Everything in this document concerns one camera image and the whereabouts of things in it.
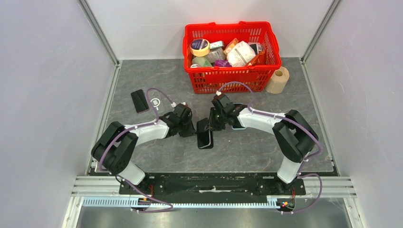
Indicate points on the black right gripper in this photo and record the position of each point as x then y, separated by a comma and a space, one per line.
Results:
212, 125

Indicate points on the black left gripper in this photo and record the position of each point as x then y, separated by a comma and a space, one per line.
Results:
191, 130

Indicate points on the light blue phone case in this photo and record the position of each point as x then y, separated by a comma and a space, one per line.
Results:
235, 127

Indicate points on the black smartphone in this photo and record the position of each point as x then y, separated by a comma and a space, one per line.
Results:
204, 140
139, 100

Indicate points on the clear magsafe phone case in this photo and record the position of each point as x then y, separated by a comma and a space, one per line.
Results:
157, 101

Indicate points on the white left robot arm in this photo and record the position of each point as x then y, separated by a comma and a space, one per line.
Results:
115, 147

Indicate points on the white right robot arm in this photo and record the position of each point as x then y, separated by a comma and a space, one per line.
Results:
294, 135

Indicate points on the red plastic shopping basket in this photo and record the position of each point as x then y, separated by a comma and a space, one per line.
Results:
255, 74

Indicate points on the purple small package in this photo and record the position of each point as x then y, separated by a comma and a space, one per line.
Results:
222, 63

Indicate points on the green pale bottle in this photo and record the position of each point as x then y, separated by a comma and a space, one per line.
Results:
201, 61

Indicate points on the grey wrapped packet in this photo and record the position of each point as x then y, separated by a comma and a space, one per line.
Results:
215, 54

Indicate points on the white crumpled paper bag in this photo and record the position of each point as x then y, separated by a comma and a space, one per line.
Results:
241, 55

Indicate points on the beige paper roll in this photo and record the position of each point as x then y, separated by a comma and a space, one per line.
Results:
278, 81

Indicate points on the teal small box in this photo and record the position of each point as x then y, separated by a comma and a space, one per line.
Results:
217, 44

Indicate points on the masking tape roll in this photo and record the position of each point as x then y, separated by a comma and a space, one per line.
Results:
200, 47

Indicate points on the orange small box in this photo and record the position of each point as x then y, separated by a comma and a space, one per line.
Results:
230, 46

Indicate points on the dark round jar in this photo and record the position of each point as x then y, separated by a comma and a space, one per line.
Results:
257, 47

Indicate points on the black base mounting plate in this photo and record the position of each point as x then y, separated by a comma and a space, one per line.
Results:
217, 187

